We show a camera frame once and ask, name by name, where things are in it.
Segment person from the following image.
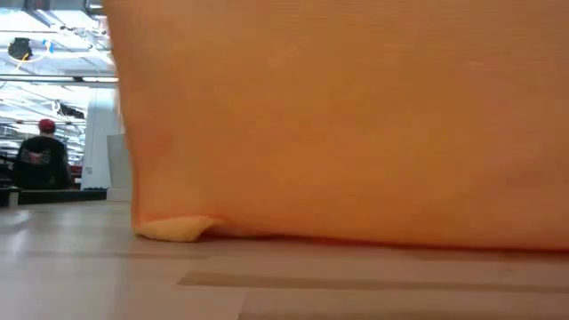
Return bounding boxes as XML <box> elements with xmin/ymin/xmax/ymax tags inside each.
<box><xmin>12</xmin><ymin>118</ymin><xmax>72</xmax><ymax>191</ymax></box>

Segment black aluminium table frame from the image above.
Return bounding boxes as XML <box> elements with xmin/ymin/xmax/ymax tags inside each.
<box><xmin>0</xmin><ymin>186</ymin><xmax>108</xmax><ymax>208</ymax></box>

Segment ceiling light strip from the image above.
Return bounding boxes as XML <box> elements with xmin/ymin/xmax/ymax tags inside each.
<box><xmin>0</xmin><ymin>75</ymin><xmax>120</xmax><ymax>84</ymax></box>

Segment orange microfiber towel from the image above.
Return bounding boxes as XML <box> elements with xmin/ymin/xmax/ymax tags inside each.
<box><xmin>102</xmin><ymin>0</ymin><xmax>569</xmax><ymax>251</ymax></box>

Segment white hexagonal plant pot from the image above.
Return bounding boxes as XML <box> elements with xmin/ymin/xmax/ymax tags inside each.
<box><xmin>106</xmin><ymin>134</ymin><xmax>133</xmax><ymax>202</ymax></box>

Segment black round ceiling device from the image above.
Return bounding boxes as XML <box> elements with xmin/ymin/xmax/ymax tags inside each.
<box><xmin>7</xmin><ymin>37</ymin><xmax>33</xmax><ymax>62</ymax></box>

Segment white column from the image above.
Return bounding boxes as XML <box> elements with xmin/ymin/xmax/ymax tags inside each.
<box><xmin>81</xmin><ymin>86</ymin><xmax>121</xmax><ymax>191</ymax></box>

